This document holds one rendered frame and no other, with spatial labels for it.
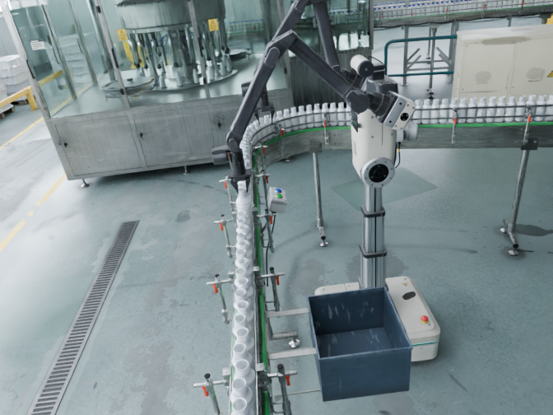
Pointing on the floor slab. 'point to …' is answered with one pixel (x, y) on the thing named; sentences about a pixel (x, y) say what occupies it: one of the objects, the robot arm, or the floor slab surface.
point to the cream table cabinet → (504, 62)
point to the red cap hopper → (430, 60)
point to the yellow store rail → (20, 97)
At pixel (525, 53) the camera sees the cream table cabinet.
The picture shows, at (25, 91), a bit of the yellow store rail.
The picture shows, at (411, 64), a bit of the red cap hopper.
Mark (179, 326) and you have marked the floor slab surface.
